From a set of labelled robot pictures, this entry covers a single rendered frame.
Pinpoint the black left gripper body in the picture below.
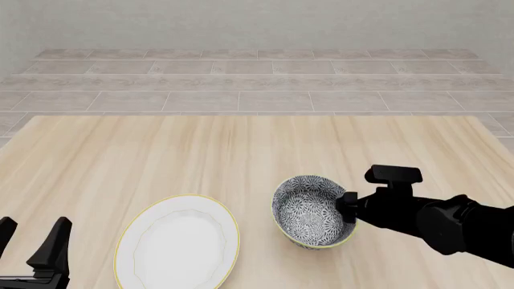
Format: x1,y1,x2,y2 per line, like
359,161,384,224
0,266,71,289

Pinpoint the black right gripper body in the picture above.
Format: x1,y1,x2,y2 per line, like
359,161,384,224
371,185,422,238

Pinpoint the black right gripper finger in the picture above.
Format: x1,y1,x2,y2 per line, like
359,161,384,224
336,197,373,226
343,191,374,210

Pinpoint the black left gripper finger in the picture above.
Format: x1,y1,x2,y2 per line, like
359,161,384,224
26,216,74,277
0,216,18,260

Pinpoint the black and white patterned bowl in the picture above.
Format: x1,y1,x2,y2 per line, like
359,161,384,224
271,174,359,251

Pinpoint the white plate with yellow rim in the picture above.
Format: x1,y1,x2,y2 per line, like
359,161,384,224
113,193,241,289

